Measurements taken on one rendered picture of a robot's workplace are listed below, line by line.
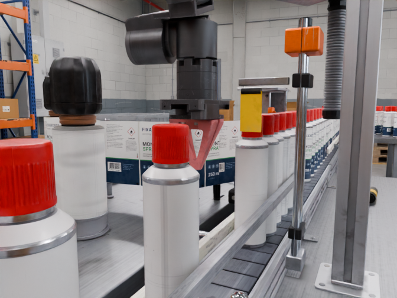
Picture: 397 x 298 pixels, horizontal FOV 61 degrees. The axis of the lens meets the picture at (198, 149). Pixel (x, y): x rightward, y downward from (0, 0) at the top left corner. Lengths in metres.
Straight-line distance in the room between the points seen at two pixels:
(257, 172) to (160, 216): 0.26
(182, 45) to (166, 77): 8.44
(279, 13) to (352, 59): 7.81
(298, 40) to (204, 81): 0.13
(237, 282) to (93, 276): 0.19
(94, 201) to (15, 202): 0.42
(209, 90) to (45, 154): 0.32
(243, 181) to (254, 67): 7.71
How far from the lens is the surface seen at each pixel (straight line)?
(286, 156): 0.67
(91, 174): 0.58
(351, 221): 0.56
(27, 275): 0.18
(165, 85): 8.91
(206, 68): 0.46
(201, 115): 0.43
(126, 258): 0.53
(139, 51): 0.50
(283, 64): 8.11
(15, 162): 0.17
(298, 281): 0.59
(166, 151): 0.29
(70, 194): 0.59
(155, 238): 0.30
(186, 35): 0.47
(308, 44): 0.45
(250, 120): 0.47
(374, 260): 0.70
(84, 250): 0.57
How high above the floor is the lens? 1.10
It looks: 8 degrees down
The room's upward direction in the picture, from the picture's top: straight up
